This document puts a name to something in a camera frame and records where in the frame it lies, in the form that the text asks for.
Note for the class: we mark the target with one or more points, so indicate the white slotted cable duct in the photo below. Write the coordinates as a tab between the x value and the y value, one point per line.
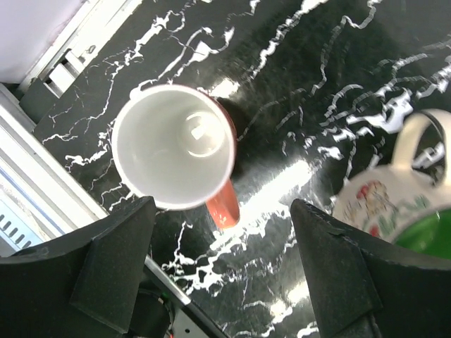
20	226

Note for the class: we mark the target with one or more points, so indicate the pink handled white mug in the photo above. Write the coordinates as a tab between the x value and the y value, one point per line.
178	145

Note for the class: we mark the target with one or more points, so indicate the green interior white mug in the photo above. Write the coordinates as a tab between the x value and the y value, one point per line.
399	204

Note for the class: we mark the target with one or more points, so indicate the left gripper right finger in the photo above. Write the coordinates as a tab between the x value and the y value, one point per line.
362	286

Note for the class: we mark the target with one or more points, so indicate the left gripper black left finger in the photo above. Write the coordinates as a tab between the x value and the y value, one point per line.
81	284

